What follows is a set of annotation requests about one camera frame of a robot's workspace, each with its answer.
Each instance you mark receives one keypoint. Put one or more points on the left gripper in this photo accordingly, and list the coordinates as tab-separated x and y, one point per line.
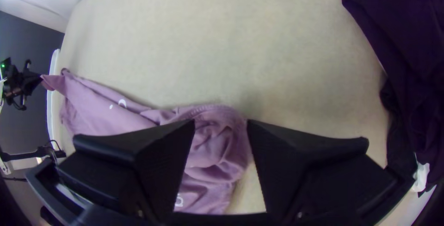
22	82

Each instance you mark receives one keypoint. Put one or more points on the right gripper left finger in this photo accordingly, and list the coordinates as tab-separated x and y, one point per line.
138	170

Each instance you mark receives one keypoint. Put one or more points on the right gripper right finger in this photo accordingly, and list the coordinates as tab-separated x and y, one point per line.
312	177

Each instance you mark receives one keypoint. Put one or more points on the pink t-shirt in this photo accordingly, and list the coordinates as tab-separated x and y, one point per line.
208	142

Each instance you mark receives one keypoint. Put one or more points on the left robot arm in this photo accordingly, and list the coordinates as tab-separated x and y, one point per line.
3	69

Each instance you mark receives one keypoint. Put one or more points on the white laundry basket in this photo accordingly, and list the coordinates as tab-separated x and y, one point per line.
52	101

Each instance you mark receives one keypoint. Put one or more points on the pile of folded clothes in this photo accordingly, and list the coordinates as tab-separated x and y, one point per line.
409	45

